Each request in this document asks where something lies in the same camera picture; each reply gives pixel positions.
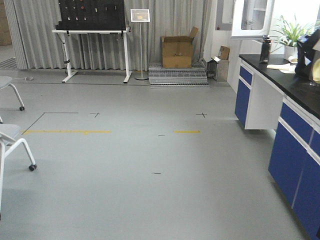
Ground dark water bottle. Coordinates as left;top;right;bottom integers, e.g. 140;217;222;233
259;35;272;64

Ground metal grate steps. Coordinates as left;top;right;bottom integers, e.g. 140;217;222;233
148;62;210;89

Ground blue lab bench cabinet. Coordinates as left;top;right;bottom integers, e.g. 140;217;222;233
235;54;320;240

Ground large cardboard box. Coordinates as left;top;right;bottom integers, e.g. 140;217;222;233
161;27;199;69

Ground white wall cabinet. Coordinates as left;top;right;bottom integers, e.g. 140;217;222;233
231;0;274;40

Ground grey curtain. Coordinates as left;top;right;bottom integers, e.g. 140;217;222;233
3;0;214;70

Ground black bag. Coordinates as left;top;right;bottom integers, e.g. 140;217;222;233
295;28;320;78

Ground metal bin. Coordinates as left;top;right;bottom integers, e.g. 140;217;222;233
207;56;229;82

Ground far grey chair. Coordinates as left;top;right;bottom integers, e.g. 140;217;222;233
0;75;26;112

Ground black display board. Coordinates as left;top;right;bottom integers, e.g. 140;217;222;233
56;0;126;31

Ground near white chair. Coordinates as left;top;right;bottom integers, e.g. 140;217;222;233
0;123;38;206

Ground small cardboard box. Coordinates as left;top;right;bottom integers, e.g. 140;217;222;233
218;45;230;60

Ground white standing desk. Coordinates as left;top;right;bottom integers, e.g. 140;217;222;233
51;26;132;84

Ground potted green plant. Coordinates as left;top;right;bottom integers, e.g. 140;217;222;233
271;15;320;60

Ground sign stand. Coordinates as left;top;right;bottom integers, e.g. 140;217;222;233
130;8;150;81

